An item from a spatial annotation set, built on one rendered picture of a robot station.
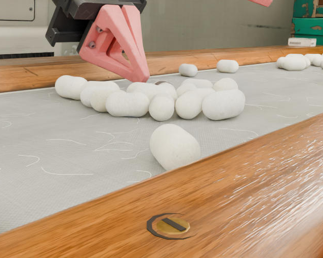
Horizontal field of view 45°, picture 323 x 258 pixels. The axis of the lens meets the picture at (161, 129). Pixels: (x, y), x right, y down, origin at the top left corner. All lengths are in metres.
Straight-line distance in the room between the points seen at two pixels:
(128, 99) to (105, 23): 0.13
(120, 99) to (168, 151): 0.12
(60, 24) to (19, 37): 0.51
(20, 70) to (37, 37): 0.50
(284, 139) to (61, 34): 0.31
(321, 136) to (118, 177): 0.09
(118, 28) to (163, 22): 2.16
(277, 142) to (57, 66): 0.35
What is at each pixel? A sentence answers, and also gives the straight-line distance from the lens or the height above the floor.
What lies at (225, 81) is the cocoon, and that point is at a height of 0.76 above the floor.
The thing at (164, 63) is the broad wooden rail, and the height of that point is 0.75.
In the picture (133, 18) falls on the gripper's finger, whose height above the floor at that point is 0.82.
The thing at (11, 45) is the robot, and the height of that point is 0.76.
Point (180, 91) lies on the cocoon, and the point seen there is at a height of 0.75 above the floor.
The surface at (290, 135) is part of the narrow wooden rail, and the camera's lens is 0.17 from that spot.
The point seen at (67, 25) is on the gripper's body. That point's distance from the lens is 0.43.
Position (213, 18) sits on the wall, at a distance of 2.35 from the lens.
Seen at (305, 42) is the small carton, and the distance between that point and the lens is 1.08.
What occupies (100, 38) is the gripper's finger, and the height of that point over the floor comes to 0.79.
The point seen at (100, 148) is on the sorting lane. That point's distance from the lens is 0.23.
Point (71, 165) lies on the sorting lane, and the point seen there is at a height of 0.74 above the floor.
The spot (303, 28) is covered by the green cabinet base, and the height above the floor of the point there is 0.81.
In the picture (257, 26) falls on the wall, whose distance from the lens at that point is 2.23.
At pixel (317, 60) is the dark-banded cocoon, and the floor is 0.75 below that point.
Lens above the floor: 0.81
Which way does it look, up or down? 15 degrees down
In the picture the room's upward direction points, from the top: 1 degrees clockwise
